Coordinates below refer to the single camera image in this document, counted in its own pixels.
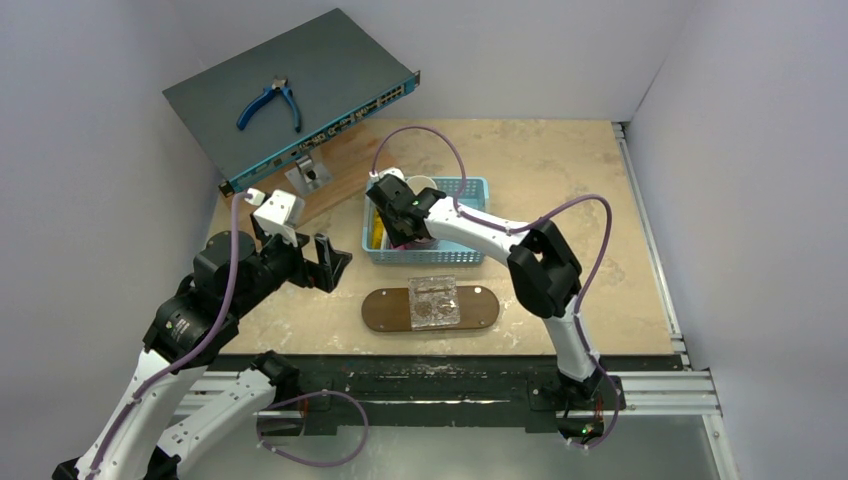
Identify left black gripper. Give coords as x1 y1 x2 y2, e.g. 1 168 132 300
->
231 222 351 316

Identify yellow mug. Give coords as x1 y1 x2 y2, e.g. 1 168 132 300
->
406 175 438 195

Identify purple translucent cup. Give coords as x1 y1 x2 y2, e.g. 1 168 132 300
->
395 238 439 250

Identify dark wooden oval tray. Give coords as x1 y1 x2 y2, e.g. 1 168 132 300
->
361 285 500 333

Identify light blue plastic basket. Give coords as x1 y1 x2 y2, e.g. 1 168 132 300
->
361 176 489 266

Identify clear glass toothbrush holder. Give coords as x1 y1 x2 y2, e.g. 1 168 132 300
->
408 275 461 331

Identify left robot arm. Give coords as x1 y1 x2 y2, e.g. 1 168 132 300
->
52 231 352 479

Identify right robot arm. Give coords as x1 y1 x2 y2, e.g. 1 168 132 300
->
366 175 609 407

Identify yellow toothpaste tube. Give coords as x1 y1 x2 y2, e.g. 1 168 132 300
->
369 211 385 250

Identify wooden base board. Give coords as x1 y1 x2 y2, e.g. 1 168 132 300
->
206 119 400 253

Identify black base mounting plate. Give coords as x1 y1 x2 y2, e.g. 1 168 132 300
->
198 354 687 439

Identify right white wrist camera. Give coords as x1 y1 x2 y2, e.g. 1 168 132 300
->
366 167 406 189

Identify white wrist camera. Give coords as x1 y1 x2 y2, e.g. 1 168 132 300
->
247 188 305 246
366 167 406 189

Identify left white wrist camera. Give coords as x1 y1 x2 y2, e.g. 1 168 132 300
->
247 188 305 246

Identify metal stand bracket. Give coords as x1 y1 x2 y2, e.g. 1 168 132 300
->
285 152 333 197

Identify grey network switch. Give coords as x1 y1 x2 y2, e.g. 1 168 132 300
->
163 8 421 197

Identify blue handled pliers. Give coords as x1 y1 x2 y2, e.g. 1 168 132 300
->
236 76 303 134

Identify lower purple base cable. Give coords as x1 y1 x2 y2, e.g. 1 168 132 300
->
255 389 370 469

